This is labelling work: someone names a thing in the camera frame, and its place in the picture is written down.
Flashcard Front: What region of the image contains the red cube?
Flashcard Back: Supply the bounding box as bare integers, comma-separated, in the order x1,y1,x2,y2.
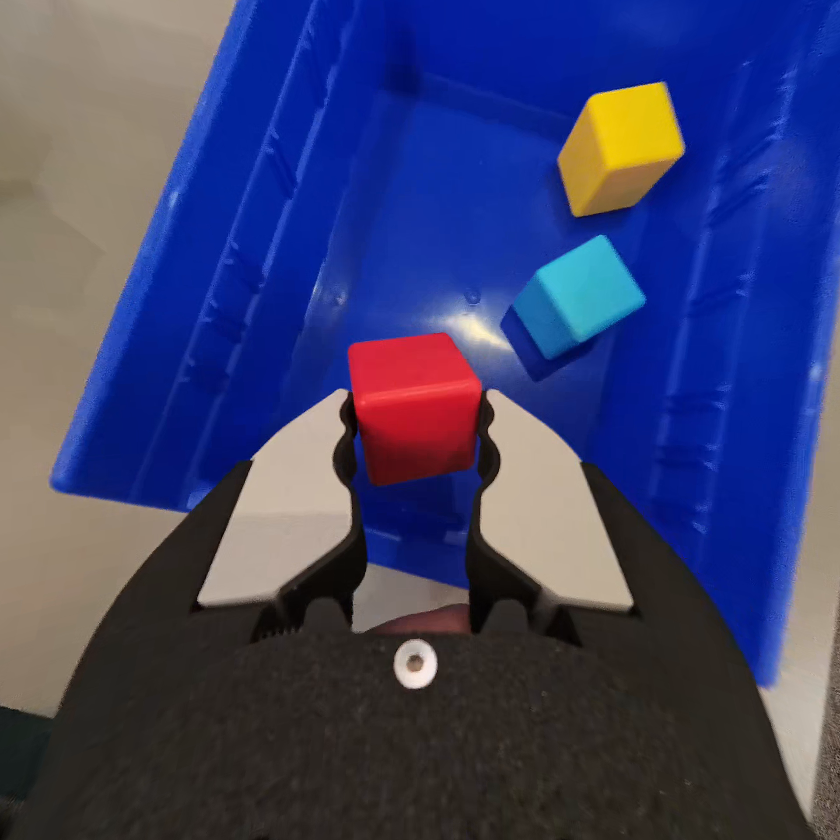
346,332,484,487

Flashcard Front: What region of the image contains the light blue cube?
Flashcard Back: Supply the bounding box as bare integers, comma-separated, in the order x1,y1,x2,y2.
512,235,647,361

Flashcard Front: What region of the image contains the yellow cube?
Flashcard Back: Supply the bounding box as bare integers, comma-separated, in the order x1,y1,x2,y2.
556,82,686,218

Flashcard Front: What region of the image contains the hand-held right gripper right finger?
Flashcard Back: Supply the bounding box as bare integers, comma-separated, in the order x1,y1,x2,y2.
464,388,636,634

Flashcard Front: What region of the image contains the grey desk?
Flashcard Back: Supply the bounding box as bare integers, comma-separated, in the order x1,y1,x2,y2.
0,0,840,788

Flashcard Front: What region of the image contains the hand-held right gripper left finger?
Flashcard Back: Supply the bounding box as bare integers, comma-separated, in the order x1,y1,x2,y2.
197,388,368,610

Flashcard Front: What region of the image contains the blue plastic bin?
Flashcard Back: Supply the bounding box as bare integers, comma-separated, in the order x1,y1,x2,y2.
49,0,840,690

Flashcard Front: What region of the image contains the person's blue jeans leg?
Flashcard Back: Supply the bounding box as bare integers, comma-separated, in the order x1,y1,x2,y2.
0,705,53,805

